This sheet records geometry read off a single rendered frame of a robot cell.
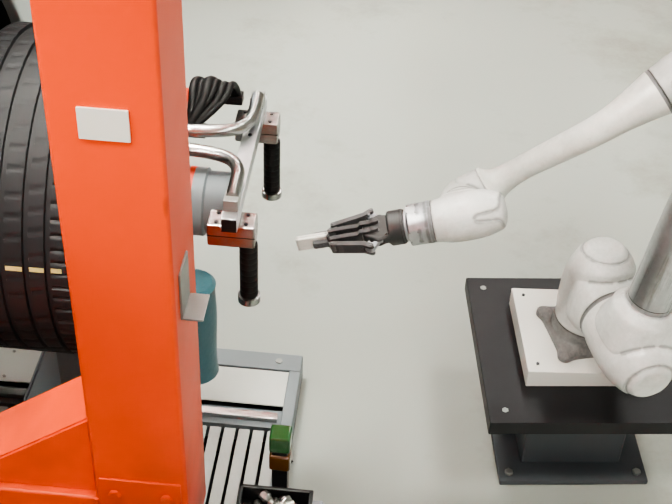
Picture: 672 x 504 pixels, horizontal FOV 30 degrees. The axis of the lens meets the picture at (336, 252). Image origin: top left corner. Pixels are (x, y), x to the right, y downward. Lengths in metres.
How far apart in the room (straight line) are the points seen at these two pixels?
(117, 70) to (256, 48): 3.06
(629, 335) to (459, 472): 0.67
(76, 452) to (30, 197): 0.46
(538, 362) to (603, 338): 0.24
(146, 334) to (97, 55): 0.49
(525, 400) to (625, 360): 0.32
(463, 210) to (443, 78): 2.01
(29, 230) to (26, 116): 0.20
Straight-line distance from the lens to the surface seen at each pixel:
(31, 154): 2.30
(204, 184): 2.50
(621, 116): 2.59
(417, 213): 2.61
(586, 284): 2.87
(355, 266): 3.70
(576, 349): 3.00
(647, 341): 2.74
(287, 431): 2.35
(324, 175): 4.05
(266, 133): 2.61
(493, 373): 3.00
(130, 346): 1.95
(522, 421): 2.91
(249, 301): 2.45
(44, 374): 3.11
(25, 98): 2.34
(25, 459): 2.24
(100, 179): 1.75
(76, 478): 2.24
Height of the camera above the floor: 2.42
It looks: 40 degrees down
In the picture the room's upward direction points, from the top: 3 degrees clockwise
